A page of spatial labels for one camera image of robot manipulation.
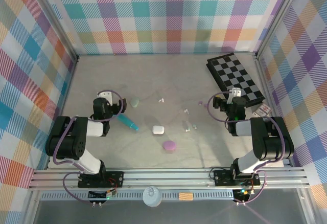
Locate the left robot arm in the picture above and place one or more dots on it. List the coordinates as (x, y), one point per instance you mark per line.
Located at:
(64, 137)

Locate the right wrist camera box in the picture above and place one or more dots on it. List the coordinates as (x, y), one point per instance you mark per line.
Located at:
(235, 92)

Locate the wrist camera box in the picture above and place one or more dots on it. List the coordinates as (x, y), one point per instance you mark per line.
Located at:
(235, 92)
(105, 96)

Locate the small wooden block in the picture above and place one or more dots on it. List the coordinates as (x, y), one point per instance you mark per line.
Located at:
(185, 196)

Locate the white round cap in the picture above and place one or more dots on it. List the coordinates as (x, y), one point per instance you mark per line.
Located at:
(152, 198)

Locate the teal pen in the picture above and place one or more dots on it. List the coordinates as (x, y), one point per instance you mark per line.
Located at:
(127, 123)

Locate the white earbud case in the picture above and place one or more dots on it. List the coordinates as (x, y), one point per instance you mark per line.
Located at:
(158, 130)

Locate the small controller board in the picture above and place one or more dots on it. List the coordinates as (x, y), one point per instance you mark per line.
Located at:
(107, 195)
(242, 193)

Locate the mint green earbud case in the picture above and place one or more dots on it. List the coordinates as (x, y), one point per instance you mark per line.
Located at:
(134, 102)

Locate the aluminium frame post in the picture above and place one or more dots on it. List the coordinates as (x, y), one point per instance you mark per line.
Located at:
(279, 17)
(57, 22)

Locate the black grey chessboard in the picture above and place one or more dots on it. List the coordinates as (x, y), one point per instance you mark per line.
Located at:
(235, 75)

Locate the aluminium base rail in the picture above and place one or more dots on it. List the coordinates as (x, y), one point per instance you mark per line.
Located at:
(166, 180)

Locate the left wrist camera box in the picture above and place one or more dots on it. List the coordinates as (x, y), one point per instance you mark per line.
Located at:
(105, 96)

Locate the perforated metal strip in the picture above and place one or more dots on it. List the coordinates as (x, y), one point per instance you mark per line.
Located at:
(127, 196)

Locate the playing card box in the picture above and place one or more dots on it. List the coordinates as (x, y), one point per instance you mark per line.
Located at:
(263, 109)

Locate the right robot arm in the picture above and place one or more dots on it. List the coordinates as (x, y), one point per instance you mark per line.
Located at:
(270, 139)

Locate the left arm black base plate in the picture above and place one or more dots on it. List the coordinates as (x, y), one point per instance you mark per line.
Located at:
(115, 179)

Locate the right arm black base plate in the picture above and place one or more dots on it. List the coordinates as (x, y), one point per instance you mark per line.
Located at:
(222, 178)

